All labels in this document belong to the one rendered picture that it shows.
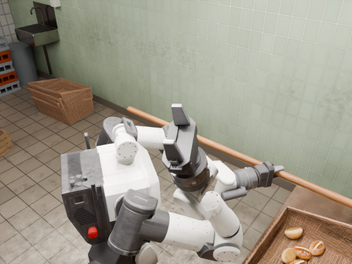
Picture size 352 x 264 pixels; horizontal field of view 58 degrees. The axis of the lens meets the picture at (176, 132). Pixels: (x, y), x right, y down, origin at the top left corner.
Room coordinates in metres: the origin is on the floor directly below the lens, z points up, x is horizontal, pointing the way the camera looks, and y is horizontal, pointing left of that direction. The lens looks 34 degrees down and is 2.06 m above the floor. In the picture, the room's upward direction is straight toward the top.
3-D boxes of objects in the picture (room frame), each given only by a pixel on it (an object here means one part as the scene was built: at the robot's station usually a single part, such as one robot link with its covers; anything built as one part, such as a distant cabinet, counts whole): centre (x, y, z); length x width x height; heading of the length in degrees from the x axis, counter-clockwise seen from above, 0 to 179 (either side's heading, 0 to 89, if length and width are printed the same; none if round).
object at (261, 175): (0.97, -0.33, 1.20); 0.12 x 0.10 x 0.13; 107
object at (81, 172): (0.80, 0.22, 1.27); 0.34 x 0.30 x 0.36; 17
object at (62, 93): (3.50, 1.40, 0.32); 0.56 x 0.49 x 0.28; 59
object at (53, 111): (3.50, 1.42, 0.14); 0.56 x 0.49 x 0.28; 57
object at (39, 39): (4.19, 1.83, 0.69); 0.46 x 0.36 x 0.94; 51
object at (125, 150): (0.81, 0.16, 1.47); 0.10 x 0.07 x 0.09; 17
